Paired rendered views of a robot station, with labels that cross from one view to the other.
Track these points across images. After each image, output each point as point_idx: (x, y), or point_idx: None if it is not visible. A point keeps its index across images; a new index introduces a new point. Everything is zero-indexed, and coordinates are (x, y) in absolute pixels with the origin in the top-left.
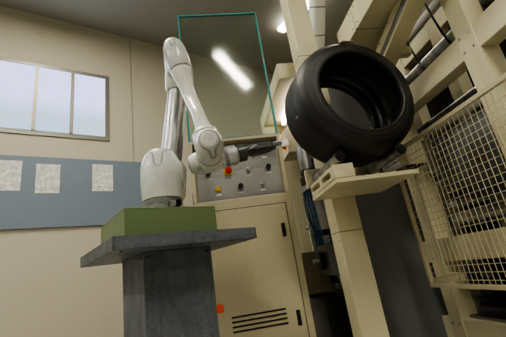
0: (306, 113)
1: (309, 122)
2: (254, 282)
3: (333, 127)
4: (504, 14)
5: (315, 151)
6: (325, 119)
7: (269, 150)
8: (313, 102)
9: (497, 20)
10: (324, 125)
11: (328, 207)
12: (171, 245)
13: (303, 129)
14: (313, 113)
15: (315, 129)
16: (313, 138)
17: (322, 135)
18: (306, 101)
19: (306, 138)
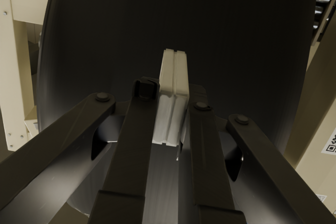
0: (60, 89)
1: (74, 51)
2: None
3: None
4: (35, 1)
5: None
6: (45, 15)
7: (198, 128)
8: (37, 93)
9: (46, 3)
10: None
11: None
12: None
13: (140, 67)
14: (47, 63)
15: (77, 14)
16: (142, 4)
17: None
18: (44, 119)
19: (177, 40)
